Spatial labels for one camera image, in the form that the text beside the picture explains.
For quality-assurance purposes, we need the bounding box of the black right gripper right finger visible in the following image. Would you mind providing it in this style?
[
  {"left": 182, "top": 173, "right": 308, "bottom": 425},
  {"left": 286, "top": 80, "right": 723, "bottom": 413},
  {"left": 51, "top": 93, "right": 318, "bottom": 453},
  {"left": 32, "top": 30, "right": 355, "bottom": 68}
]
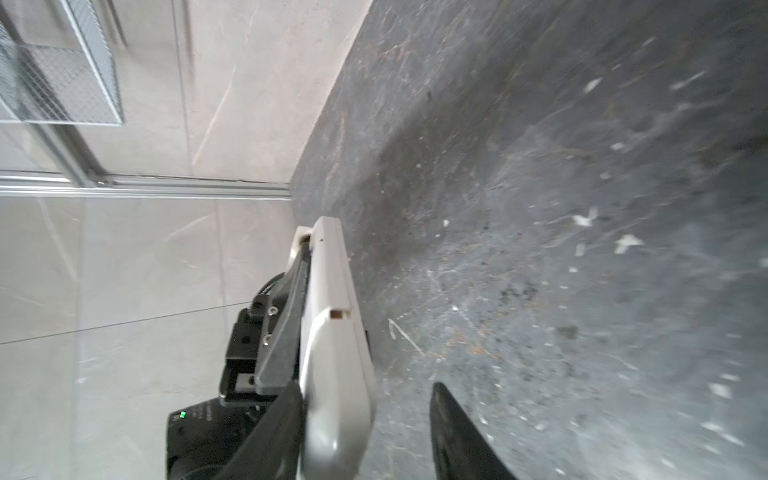
[{"left": 429, "top": 382, "right": 516, "bottom": 480}]

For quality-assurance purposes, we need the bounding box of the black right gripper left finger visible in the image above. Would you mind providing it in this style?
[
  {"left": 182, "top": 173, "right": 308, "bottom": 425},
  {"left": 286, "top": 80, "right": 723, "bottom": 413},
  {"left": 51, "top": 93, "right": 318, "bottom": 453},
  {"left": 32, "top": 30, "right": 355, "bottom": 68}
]
[{"left": 214, "top": 382, "right": 304, "bottom": 480}]

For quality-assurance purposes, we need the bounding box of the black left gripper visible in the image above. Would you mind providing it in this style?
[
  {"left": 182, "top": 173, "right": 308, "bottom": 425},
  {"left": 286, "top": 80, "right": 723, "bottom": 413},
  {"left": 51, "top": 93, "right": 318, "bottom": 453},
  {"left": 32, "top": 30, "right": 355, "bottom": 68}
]
[{"left": 219, "top": 240, "right": 311, "bottom": 407}]

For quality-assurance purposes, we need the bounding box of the white remote control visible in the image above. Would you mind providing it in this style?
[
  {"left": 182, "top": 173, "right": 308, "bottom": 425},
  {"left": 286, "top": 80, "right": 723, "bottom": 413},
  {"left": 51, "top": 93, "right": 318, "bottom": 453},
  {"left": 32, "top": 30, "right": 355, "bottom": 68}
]
[{"left": 291, "top": 216, "right": 377, "bottom": 479}]

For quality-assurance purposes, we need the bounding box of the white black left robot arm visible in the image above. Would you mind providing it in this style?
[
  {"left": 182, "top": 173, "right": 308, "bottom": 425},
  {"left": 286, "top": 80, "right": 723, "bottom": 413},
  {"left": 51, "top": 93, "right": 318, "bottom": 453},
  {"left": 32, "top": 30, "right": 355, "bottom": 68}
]
[{"left": 166, "top": 240, "right": 310, "bottom": 479}]

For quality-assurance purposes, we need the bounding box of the aluminium frame profile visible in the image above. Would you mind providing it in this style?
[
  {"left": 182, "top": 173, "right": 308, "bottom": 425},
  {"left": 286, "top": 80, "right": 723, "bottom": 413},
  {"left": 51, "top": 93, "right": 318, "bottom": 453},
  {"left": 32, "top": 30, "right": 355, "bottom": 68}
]
[{"left": 1, "top": 123, "right": 290, "bottom": 201}]

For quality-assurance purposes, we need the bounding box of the white wire mesh basket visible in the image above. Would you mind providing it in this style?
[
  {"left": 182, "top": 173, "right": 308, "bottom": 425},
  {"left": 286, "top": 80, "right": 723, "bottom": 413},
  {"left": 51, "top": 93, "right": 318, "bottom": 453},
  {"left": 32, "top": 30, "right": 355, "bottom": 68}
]
[{"left": 1, "top": 1, "right": 124, "bottom": 126}]

